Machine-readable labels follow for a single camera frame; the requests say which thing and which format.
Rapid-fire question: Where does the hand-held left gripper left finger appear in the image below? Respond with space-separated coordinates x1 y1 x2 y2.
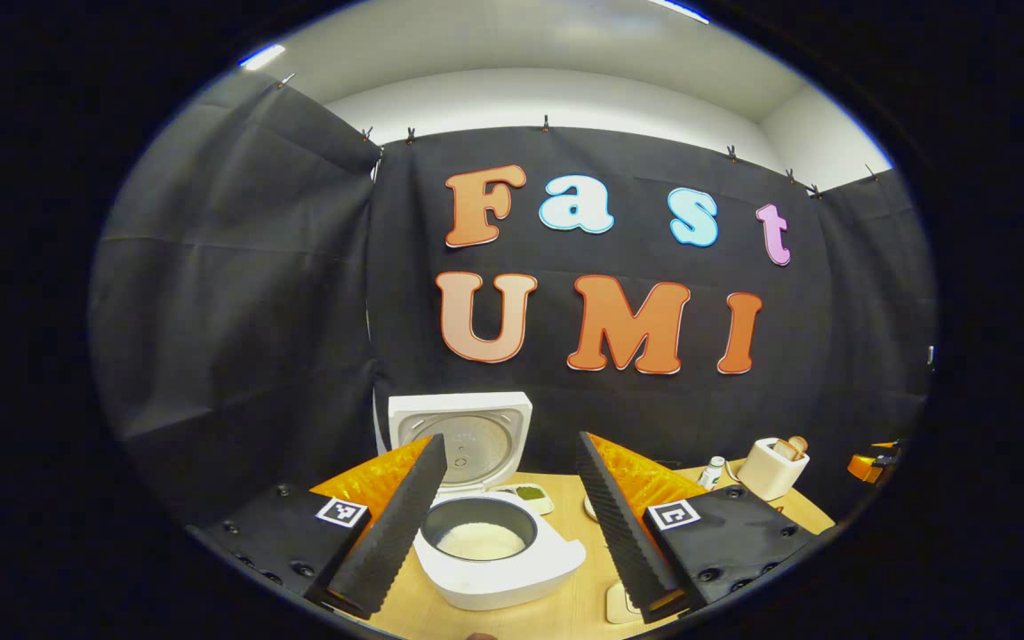
188 434 449 621

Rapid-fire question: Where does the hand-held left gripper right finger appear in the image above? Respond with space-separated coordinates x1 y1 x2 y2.
576 432 824 623

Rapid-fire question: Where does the white rice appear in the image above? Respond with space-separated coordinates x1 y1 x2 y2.
436 523 526 561

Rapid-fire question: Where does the white rice cooker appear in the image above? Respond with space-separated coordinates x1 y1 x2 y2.
374 392 587 611

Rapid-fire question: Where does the white divided condiment dish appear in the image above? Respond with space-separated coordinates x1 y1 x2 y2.
512 484 556 516

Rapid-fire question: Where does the white toaster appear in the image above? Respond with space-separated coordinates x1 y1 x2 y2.
737 437 811 501

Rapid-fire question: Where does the black backdrop cloth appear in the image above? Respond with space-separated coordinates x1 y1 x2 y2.
90 67 938 534

